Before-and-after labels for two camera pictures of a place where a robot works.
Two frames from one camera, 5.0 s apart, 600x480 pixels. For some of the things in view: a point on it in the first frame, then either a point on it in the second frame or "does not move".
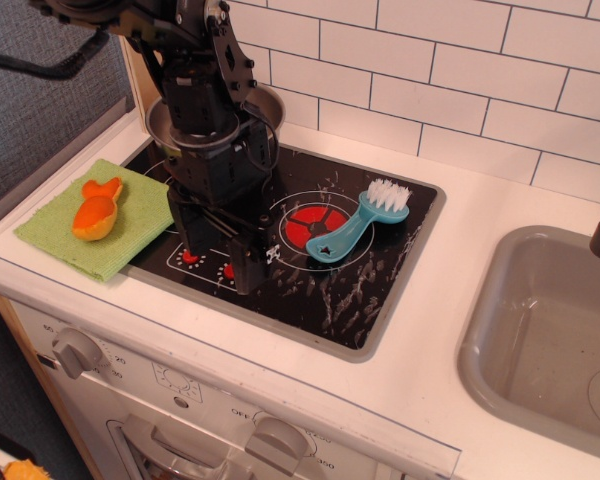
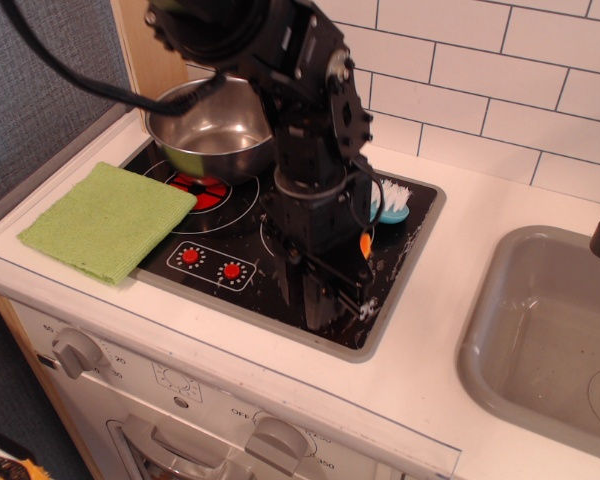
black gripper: (232, 182) to (319, 215)
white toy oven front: (140, 415) does not move
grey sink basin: (540, 347) does not move
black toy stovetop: (346, 303) does not move
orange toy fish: (96, 216) to (365, 244)
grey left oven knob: (75, 352) does not move
